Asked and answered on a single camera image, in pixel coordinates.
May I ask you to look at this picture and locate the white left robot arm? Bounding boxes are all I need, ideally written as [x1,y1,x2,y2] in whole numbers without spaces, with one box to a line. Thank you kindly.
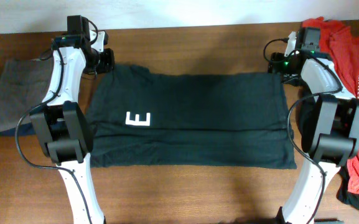
[29,47,106,223]

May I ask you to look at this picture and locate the black garment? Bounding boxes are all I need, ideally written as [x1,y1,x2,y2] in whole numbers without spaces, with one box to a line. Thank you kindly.
[296,97,315,144]

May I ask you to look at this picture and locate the grey folded trousers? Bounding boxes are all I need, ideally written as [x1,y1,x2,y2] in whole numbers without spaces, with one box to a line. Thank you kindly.
[0,59,54,136]

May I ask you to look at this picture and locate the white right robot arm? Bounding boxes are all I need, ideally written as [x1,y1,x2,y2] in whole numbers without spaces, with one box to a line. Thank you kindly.
[268,49,359,223]

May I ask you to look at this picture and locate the dark green t-shirt white letters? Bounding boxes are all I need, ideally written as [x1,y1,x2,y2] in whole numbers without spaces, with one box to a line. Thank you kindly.
[86,65,296,169]

